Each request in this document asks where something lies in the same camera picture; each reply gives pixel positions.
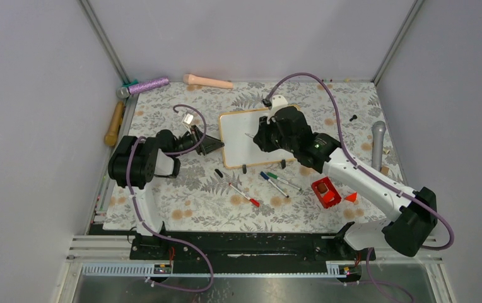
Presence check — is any blue capped marker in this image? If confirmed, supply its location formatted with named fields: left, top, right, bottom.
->
left=260, top=172, right=290, bottom=198

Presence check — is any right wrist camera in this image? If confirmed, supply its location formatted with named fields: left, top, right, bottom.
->
left=262, top=95, right=289, bottom=110

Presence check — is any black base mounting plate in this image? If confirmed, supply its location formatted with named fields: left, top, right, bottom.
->
left=91, top=227, right=376, bottom=273

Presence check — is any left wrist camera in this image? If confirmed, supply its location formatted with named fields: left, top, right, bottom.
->
left=182, top=113, right=194, bottom=126

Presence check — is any red plastic box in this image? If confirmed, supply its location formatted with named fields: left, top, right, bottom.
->
left=311, top=177, right=342, bottom=209

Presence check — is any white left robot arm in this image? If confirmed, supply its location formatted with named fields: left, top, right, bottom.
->
left=107, top=126, right=225, bottom=236

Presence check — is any red capped marker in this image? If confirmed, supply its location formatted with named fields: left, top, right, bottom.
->
left=228, top=183, right=260, bottom=207

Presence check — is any white slotted cable duct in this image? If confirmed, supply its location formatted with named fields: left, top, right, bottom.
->
left=81, top=261, right=354, bottom=278

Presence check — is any orange triangular piece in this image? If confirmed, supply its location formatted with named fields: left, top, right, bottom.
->
left=344, top=193, right=358, bottom=203

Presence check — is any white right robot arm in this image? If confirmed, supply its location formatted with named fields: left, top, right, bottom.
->
left=253, top=106, right=438, bottom=260

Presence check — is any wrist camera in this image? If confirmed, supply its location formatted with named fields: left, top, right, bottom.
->
left=182, top=113, right=194, bottom=126
left=262, top=95, right=289, bottom=110

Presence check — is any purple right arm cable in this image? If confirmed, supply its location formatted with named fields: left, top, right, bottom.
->
left=264, top=73, right=455, bottom=251

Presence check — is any silver toy microphone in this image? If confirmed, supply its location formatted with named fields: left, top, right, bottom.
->
left=372, top=121, right=386, bottom=171

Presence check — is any yellow framed whiteboard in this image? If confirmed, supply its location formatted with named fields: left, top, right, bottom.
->
left=219, top=109, right=295, bottom=169

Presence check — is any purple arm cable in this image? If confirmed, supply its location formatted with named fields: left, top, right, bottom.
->
left=124, top=104, right=216, bottom=294
left=264, top=73, right=455, bottom=251

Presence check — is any green capped marker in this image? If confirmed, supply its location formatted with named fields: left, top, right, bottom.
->
left=266, top=172, right=302, bottom=191

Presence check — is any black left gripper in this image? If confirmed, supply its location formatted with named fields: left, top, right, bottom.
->
left=171, top=124, right=224, bottom=157

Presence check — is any purple glitter toy microphone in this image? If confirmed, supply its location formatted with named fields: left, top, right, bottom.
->
left=115, top=77, right=170, bottom=99

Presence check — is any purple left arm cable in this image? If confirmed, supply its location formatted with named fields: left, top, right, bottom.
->
left=124, top=104, right=216, bottom=294

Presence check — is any pink toy microphone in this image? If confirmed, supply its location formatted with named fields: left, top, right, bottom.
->
left=183, top=74, right=233, bottom=90

